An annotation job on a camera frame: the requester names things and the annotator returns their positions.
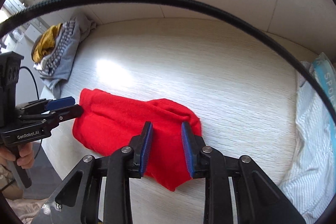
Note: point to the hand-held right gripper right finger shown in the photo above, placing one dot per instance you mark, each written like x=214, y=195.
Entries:
x=187, y=150

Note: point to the grey striped clothes pile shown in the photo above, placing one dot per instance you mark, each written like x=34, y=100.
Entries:
x=65, y=64

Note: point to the beige jacket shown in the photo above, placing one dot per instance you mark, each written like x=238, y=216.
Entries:
x=23, y=211

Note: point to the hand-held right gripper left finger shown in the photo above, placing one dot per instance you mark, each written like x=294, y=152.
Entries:
x=147, y=150

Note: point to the mustard yellow cloth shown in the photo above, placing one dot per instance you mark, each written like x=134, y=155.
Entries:
x=47, y=40

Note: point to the grey white striped cloth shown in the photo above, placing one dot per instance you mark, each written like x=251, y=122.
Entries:
x=61, y=43

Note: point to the red pants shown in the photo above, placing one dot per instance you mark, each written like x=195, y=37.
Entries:
x=113, y=121

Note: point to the person's left hand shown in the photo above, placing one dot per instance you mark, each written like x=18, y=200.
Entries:
x=25, y=158

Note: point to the light blue striped pants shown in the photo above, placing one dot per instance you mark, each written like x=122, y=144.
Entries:
x=309, y=155

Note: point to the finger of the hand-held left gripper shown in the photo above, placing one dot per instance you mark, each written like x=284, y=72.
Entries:
x=71, y=111
x=61, y=102

